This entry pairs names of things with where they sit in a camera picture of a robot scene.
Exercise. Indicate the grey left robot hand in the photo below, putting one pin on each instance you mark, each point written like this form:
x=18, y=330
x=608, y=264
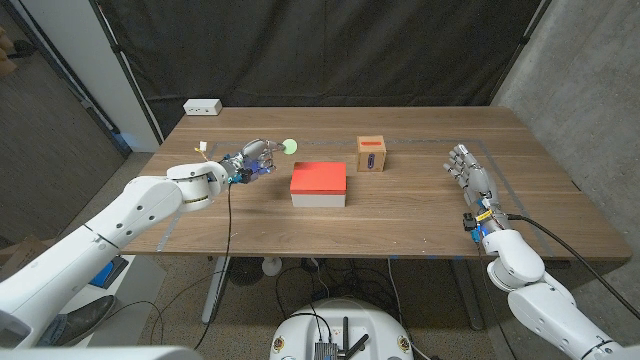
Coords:
x=252, y=149

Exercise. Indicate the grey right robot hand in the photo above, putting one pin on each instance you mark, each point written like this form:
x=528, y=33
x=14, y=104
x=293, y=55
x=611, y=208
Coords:
x=479, y=180

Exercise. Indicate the green round coin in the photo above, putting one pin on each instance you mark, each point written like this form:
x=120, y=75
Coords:
x=289, y=146

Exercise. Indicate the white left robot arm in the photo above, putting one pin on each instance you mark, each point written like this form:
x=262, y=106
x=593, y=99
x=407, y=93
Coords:
x=100, y=240

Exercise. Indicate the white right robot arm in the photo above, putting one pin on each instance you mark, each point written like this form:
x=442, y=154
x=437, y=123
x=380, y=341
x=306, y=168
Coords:
x=545, y=310

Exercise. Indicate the white power outlet box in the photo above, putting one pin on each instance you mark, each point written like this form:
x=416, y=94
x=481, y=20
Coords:
x=202, y=106

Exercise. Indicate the red box with white base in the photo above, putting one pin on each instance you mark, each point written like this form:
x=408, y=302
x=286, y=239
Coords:
x=319, y=177

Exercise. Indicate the wooden box with slots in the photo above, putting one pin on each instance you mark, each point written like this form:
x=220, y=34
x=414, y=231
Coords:
x=371, y=152

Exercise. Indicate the brown cardboard box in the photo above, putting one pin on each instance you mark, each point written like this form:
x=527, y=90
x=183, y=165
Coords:
x=22, y=252

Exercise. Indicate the grey tape outline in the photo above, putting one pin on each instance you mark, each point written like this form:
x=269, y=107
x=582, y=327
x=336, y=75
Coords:
x=325, y=142

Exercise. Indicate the grey table leg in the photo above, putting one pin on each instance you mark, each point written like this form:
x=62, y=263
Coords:
x=467, y=295

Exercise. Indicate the white round floor foot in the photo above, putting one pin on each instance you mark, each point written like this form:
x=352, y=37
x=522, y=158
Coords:
x=271, y=266

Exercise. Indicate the black backdrop curtain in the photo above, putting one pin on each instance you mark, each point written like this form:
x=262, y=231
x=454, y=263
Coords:
x=320, y=50

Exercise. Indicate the black round floor fan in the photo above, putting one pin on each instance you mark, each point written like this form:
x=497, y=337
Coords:
x=246, y=272

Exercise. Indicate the black backdrop stand pole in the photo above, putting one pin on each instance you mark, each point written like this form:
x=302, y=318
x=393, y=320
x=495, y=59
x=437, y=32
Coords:
x=118, y=49
x=525, y=38

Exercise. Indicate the white table leg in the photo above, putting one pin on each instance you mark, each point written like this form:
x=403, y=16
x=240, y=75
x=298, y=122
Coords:
x=215, y=295

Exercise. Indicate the white floor platform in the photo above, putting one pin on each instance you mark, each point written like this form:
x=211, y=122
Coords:
x=145, y=285

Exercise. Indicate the white robot torso base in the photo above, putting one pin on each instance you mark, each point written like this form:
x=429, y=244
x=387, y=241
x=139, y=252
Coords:
x=300, y=330

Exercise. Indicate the blue foot pedal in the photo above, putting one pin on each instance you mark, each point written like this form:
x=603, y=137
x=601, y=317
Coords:
x=103, y=275

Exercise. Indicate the black leather shoe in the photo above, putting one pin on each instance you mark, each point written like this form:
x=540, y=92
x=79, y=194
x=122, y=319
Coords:
x=87, y=315

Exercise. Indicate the person leg in jeans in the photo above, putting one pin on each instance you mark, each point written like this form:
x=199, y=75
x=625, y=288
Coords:
x=52, y=332

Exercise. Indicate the black door frame rail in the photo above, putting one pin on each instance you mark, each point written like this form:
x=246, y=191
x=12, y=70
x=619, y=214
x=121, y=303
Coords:
x=120, y=144

